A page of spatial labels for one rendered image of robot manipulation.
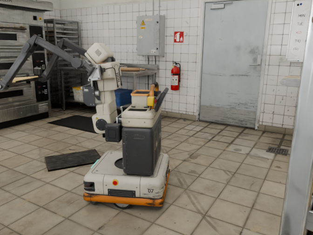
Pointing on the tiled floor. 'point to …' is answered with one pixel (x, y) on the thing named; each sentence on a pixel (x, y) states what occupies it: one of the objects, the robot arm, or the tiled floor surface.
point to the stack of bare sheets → (71, 160)
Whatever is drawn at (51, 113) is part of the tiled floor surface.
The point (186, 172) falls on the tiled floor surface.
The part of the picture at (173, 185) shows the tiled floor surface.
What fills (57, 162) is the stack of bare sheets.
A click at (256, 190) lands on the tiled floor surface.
